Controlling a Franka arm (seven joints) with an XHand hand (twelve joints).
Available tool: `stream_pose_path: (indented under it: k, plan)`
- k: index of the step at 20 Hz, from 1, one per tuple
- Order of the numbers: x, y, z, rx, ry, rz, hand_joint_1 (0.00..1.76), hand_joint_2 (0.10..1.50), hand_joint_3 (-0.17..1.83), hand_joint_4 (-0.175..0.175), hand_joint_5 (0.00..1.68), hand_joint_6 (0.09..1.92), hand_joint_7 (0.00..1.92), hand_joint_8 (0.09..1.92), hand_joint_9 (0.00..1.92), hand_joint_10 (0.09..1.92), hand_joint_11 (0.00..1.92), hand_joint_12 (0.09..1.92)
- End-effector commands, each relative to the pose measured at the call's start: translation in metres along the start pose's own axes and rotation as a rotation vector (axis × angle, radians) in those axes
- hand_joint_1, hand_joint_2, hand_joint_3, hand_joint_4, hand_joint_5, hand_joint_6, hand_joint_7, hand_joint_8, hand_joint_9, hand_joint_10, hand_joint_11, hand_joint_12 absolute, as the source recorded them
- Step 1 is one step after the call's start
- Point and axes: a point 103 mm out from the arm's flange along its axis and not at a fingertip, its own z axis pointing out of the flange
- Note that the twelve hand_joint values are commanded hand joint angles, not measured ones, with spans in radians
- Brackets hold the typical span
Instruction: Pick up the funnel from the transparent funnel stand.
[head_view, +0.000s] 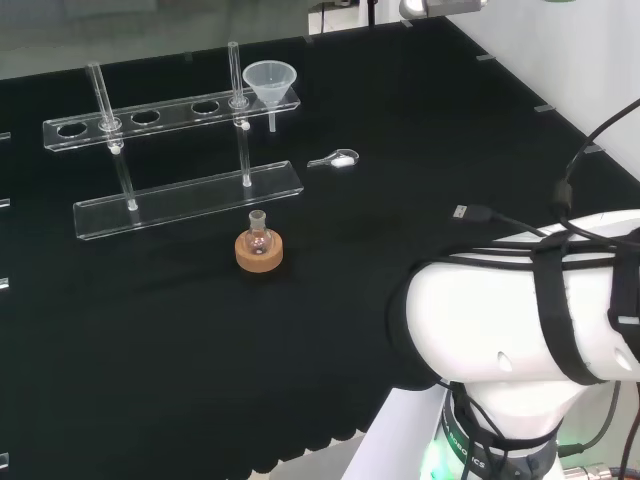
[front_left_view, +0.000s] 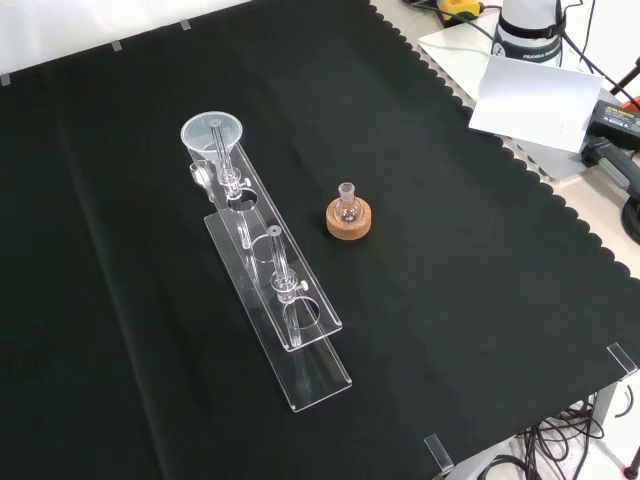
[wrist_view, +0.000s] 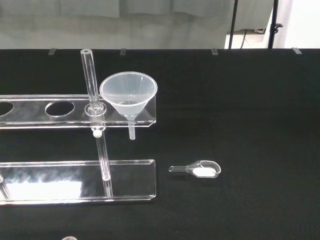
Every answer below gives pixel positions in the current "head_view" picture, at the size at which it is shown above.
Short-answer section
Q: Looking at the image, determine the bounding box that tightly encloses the translucent plastic funnel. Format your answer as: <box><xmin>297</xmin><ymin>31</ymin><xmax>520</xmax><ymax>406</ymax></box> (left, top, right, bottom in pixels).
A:
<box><xmin>242</xmin><ymin>61</ymin><xmax>298</xmax><ymax>134</ymax></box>

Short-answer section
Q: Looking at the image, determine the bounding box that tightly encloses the clear acrylic funnel stand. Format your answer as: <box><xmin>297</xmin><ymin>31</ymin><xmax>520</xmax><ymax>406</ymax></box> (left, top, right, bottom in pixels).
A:
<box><xmin>42</xmin><ymin>40</ymin><xmax>304</xmax><ymax>244</ymax></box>

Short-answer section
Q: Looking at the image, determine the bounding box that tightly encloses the small round-bottom glass flask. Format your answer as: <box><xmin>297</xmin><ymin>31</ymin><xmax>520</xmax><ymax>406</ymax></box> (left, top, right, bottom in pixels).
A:
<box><xmin>246</xmin><ymin>209</ymin><xmax>273</xmax><ymax>257</ymax></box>

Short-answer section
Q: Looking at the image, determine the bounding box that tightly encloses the black bench cloth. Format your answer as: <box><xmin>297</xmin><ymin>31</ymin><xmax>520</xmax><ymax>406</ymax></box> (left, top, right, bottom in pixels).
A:
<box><xmin>0</xmin><ymin>14</ymin><xmax>640</xmax><ymax>475</ymax></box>

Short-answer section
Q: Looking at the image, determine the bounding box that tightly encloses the grey metal device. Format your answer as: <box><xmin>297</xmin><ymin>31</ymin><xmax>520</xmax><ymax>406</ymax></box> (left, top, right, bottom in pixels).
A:
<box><xmin>398</xmin><ymin>0</ymin><xmax>489</xmax><ymax>17</ymax></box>

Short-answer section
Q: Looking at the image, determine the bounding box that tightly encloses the cork ring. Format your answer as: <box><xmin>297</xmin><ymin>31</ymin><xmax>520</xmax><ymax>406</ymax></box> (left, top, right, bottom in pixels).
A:
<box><xmin>234</xmin><ymin>230</ymin><xmax>285</xmax><ymax>275</ymax></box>

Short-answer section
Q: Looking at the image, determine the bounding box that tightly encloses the black USB plug cable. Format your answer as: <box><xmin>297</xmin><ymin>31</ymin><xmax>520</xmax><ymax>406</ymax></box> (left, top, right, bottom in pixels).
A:
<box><xmin>451</xmin><ymin>203</ymin><xmax>640</xmax><ymax>251</ymax></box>

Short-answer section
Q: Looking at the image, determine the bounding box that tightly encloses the black cable with ferrite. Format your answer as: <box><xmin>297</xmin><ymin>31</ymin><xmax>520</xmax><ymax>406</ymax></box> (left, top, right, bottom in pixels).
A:
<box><xmin>552</xmin><ymin>97</ymin><xmax>640</xmax><ymax>249</ymax></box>

